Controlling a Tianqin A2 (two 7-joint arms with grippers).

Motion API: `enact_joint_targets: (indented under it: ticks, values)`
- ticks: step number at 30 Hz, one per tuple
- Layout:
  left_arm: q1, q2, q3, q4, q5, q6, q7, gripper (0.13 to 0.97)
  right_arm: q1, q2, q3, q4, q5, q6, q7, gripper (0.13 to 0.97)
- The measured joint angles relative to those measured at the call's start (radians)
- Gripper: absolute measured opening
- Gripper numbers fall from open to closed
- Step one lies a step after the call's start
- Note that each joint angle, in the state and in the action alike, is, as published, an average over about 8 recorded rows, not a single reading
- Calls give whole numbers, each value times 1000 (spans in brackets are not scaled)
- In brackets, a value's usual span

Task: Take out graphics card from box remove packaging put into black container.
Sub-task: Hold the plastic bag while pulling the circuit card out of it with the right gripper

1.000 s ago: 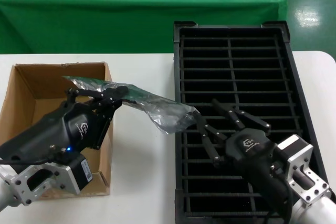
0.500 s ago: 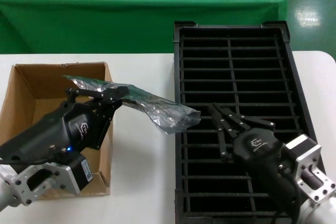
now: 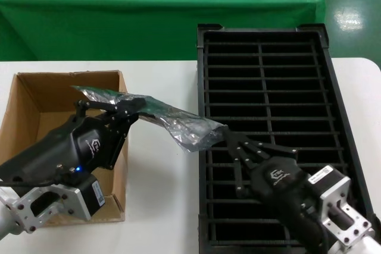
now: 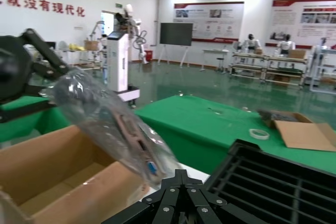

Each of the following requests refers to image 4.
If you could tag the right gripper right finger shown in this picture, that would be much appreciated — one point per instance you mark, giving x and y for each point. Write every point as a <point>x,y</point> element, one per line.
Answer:
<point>207,205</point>

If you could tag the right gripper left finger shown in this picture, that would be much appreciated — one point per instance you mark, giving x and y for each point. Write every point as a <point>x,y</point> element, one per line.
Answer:
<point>157,205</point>

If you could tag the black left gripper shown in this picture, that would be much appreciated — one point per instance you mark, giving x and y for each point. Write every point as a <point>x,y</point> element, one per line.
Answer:
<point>13,69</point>

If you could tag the translucent anti-static bag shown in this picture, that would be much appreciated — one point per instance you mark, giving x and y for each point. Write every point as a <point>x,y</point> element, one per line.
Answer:
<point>78,95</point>

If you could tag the graphics card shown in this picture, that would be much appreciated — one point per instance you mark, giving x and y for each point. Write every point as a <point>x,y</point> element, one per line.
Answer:
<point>131,132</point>

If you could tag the black slotted container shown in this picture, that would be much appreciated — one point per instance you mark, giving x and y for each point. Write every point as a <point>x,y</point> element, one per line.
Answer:
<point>236,161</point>

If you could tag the cardboard box beside yellow items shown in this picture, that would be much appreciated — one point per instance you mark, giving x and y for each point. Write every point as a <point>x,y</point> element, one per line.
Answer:
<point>91,45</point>

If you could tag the open brown cardboard box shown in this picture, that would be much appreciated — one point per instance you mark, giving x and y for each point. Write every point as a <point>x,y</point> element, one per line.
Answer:
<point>52,155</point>

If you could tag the small flat cardboard box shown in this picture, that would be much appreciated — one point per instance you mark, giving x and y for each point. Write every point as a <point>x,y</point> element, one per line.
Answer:
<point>302,134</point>

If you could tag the small background cardboard box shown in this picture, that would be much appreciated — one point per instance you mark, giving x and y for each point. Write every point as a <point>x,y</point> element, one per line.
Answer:
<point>258,51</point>

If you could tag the large background cardboard box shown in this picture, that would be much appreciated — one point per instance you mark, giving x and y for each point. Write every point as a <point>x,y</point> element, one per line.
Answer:
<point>296,54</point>

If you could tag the green cloth covered table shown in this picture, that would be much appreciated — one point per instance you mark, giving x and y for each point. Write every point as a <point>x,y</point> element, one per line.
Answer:
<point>189,119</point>
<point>47,121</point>

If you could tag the yellow items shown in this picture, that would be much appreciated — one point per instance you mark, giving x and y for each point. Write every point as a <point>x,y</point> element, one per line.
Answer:
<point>76,47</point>

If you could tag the white tape roll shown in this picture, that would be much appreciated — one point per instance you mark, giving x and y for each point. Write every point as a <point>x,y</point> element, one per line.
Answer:
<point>258,137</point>

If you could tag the white kiosk machine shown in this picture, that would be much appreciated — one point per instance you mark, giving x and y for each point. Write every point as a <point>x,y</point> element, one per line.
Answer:
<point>120,61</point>

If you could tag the green exit sign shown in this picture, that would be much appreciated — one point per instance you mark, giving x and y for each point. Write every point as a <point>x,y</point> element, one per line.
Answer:
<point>118,5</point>

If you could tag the pile of grey bags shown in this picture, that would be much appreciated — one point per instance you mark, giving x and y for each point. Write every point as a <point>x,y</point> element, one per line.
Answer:
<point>275,116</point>

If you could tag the red bin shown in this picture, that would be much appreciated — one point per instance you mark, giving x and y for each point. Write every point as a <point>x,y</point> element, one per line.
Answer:
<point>149,56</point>

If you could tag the tall white robot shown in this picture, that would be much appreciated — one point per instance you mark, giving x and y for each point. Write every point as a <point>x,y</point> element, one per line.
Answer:
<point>136,23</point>

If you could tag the black stool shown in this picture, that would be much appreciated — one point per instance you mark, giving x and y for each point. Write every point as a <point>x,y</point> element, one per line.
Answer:
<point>220,59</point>

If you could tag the black screen on stand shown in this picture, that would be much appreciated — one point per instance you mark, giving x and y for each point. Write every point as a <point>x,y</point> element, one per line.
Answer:
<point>176,33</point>

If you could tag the roller workbench rack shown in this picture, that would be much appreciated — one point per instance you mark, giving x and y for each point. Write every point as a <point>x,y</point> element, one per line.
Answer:
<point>286,62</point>
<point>248,57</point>

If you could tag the white side table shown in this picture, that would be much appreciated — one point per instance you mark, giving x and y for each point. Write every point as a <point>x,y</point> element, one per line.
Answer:
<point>212,50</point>

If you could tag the white black humanoid robot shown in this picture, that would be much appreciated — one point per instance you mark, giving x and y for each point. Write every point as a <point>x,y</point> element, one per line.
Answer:
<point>286,44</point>
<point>250,43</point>

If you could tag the white frame rack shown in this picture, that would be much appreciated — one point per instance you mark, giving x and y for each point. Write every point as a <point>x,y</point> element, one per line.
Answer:
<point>316,58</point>

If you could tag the wall poster board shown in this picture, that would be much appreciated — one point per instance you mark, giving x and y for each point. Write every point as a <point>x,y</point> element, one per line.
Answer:
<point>223,19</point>
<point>288,19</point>

